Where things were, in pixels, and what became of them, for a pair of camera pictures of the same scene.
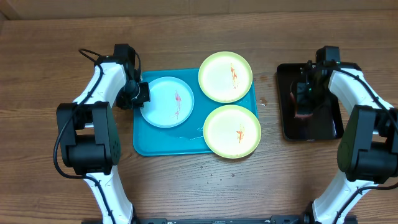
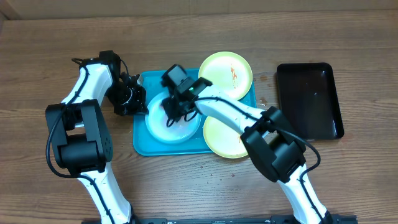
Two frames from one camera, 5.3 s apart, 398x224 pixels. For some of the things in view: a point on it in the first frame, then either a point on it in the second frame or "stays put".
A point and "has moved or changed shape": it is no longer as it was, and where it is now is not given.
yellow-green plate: x=225 y=77 stays put
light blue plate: x=171 y=102 has moved or changed shape
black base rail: x=248 y=219 stays put
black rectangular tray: x=326 y=124 stays put
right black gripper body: x=323 y=96 -> x=177 y=108
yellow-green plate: x=232 y=131 stays put
